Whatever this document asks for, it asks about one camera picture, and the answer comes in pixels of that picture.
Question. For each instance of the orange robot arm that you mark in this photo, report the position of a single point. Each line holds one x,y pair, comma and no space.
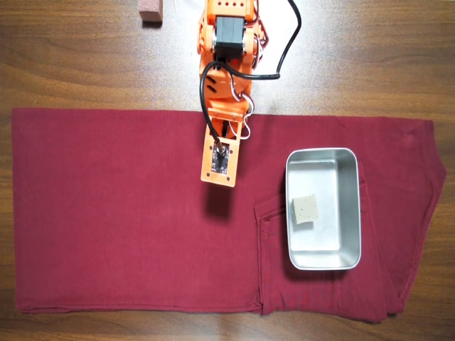
227,53

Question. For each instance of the beige sponge cube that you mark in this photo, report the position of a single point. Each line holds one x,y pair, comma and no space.
305,209

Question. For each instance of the pink brown sponge block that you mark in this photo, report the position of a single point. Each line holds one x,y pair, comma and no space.
151,12

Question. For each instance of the maroon cloth trousers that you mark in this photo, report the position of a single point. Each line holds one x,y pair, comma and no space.
142,213

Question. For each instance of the metal rectangular tray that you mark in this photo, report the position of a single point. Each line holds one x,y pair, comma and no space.
321,248

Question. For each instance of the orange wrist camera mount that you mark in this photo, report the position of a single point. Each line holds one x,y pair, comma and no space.
213,174

